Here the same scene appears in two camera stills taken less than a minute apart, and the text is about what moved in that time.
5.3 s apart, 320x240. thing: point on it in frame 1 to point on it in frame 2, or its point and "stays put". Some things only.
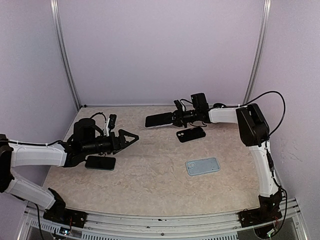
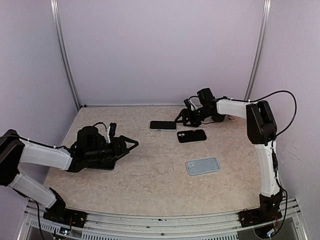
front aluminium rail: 32,226 stays put
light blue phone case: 203,165 stays put
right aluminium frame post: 259,51 stays put
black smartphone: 160,119 to 162,125
